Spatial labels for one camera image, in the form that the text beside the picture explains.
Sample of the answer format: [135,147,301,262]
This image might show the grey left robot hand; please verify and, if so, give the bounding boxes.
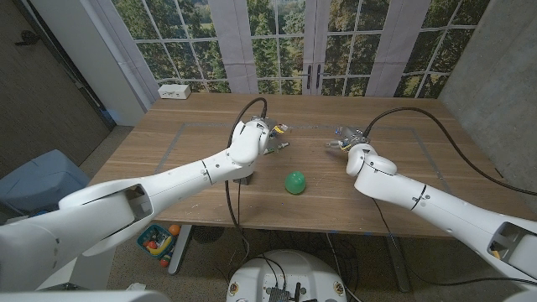
[251,116,290,155]

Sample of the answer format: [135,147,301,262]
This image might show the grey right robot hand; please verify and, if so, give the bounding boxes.
[326,125,373,153]

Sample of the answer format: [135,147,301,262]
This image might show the green ball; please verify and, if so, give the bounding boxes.
[284,170,307,195]

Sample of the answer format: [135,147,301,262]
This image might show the printed window backdrop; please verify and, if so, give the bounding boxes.
[90,0,492,100]

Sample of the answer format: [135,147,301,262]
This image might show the white power strip box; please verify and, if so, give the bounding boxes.
[158,83,192,101]

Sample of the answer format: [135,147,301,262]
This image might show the black round floor base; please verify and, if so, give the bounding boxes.
[191,225,226,245]

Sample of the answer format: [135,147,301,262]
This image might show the grey table leg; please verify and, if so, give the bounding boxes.
[385,235,414,294]

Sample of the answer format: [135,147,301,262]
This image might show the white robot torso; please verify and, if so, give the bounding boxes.
[225,249,348,302]

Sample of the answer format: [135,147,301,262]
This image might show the white table leg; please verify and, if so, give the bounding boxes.
[167,224,195,277]

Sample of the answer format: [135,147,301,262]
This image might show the yellow toy banana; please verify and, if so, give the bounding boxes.
[146,236,173,256]

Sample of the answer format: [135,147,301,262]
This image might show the teal toy basket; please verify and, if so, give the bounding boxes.
[136,223,175,260]

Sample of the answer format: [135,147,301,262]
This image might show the blue grey bin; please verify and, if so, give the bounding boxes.
[0,149,91,213]

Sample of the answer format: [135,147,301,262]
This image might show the dark wooden door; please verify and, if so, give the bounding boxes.
[0,0,117,180]

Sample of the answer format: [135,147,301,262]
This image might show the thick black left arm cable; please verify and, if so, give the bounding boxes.
[224,96,269,261]

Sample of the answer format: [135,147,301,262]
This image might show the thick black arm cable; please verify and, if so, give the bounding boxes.
[224,96,269,261]
[362,106,537,197]

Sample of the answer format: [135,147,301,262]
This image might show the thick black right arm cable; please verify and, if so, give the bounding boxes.
[362,106,537,197]

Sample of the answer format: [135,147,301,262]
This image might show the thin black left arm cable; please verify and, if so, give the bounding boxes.
[235,183,244,230]

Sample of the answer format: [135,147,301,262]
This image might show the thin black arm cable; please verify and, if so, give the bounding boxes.
[372,197,537,289]
[235,183,244,230]

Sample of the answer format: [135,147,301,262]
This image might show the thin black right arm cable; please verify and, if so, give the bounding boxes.
[372,197,537,289]

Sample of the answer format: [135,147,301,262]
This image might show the black door handle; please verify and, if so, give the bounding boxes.
[14,29,41,47]

